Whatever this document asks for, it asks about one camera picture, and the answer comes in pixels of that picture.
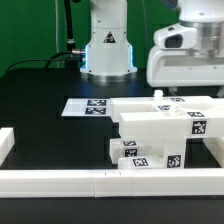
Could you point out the white chair back frame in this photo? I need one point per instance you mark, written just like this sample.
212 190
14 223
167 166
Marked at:
205 115

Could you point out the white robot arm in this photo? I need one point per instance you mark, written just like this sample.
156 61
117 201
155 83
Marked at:
188 53

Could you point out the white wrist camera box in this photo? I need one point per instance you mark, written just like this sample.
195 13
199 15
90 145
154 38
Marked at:
175 37

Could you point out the white chair seat plate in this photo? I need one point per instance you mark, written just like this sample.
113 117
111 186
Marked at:
166 146

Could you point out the white marker base sheet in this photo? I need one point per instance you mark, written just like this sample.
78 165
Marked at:
87 108

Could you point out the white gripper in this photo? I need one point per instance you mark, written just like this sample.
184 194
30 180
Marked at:
174 68

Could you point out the white U-shaped fence frame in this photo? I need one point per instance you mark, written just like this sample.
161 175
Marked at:
110 183

